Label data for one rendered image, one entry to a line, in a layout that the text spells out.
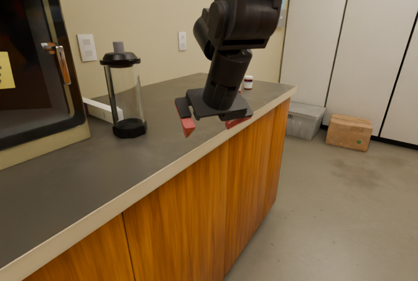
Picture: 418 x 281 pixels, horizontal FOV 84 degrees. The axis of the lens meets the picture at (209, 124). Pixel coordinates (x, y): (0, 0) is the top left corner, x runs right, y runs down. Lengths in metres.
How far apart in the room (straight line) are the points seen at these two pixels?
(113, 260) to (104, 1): 1.05
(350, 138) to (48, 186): 2.75
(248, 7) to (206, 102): 0.17
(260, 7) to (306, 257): 1.50
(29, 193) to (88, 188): 0.11
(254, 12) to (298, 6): 2.93
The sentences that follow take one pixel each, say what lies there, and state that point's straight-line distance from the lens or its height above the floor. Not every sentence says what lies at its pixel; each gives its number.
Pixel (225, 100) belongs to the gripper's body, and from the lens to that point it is 0.39.
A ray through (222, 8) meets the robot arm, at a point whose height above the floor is 1.27.
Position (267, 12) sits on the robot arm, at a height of 1.26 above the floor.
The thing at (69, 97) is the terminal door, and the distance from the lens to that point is 0.71.
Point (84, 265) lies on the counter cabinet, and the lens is 0.60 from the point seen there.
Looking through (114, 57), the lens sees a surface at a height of 1.17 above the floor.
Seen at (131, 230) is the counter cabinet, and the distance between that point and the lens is 0.63.
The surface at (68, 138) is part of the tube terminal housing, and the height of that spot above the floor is 0.96.
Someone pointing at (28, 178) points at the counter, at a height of 0.94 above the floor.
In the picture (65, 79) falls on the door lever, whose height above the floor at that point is 1.13.
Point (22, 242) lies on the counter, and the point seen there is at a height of 0.94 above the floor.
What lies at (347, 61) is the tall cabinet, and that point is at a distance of 3.12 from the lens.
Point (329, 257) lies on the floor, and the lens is 1.72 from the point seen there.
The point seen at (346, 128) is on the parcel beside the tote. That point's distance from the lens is 2.90.
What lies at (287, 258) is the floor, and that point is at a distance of 1.62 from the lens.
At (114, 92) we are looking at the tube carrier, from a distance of 0.69.
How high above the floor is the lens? 1.25
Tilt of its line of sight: 23 degrees down
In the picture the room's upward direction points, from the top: straight up
